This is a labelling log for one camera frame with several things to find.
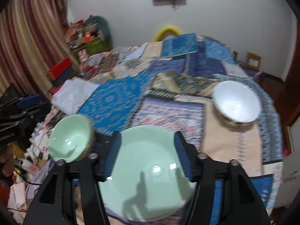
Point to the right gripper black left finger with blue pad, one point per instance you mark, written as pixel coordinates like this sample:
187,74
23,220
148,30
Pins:
54,202

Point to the striped brown curtain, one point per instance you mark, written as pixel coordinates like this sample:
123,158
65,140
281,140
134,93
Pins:
32,42

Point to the white folded cloth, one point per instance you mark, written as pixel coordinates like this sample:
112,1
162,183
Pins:
73,94

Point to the white ceramic bowl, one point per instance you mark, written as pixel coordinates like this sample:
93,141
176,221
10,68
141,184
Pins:
236,105

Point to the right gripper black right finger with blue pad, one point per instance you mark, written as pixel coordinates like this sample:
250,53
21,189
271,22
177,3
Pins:
240,201

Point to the green storage box clutter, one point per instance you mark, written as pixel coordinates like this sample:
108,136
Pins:
93,35

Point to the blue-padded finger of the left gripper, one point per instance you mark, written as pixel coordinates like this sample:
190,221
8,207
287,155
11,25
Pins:
30,101

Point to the green ceramic bowl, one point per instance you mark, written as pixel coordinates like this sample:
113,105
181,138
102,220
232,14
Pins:
71,138

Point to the mint green plate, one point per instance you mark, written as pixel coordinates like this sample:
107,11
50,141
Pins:
147,182

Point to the red and navy box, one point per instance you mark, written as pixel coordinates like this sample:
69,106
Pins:
60,72

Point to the patchwork patterned tablecloth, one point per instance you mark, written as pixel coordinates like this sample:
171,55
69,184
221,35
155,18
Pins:
179,99

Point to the cardboard box with label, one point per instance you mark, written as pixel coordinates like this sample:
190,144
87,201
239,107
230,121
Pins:
253,61

